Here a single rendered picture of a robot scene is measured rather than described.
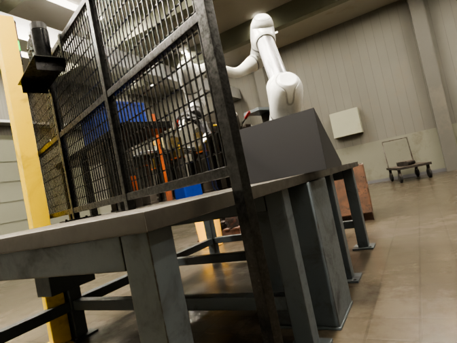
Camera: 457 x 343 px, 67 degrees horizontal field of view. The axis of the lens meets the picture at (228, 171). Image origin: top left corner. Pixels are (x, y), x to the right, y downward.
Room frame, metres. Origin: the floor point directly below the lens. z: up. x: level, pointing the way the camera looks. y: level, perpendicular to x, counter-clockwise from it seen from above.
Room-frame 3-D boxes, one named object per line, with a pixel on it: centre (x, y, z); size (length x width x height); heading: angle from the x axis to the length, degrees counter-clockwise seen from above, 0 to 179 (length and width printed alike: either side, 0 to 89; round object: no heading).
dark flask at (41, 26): (1.53, 0.72, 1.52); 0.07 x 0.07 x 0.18
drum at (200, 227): (4.51, 0.40, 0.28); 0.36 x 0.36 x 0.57
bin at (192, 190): (1.69, 0.21, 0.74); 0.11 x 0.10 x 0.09; 132
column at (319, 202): (1.74, -0.28, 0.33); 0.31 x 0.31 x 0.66; 61
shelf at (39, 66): (1.62, 0.78, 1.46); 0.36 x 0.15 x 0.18; 42
